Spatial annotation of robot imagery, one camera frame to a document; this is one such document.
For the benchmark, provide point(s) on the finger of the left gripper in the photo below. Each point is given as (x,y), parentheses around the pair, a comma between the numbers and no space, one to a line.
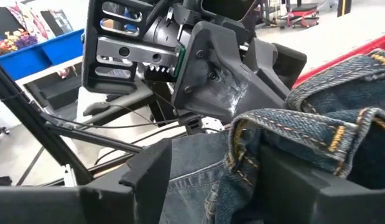
(211,77)
(279,65)

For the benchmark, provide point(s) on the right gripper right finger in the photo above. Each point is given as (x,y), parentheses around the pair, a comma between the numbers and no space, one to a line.
(285,193)

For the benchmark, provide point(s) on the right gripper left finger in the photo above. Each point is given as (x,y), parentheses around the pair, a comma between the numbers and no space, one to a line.
(151,180)

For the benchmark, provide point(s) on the dark blue denim jeans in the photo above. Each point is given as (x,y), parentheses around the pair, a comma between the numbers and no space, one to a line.
(319,130)

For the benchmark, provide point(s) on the red plastic laundry bin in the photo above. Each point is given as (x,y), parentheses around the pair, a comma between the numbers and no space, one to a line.
(378,43)

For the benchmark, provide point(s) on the red wheeled creeper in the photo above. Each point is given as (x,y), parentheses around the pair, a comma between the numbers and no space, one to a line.
(301,15)

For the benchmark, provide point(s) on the grey office chair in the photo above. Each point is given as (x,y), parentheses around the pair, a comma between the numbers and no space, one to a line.
(117,104)

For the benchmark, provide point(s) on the blue plastic tray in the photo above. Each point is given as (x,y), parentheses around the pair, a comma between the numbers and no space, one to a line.
(55,49)

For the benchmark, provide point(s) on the white shelf board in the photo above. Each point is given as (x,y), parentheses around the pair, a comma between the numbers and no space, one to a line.
(49,73)

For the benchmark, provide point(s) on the red patterned fabric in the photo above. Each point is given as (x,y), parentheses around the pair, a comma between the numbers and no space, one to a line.
(27,18)

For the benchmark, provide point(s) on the colourful flower fabric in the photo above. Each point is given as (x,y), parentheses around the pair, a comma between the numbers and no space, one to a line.
(15,40)

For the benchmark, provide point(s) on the black and yellow post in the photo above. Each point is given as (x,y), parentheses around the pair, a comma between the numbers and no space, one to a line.
(344,7)

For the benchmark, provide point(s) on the black aluminium table frame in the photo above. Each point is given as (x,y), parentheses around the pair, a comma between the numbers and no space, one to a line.
(30,115)

